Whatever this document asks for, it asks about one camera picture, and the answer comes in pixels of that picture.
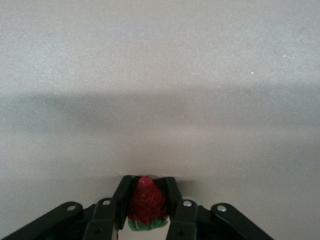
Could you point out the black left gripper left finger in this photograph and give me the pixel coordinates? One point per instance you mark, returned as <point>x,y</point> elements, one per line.
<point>105,220</point>

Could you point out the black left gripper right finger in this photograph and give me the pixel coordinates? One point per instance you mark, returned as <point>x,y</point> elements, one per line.
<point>185,220</point>

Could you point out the red strawberry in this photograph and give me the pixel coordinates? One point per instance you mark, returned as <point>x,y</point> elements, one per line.
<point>147,200</point>

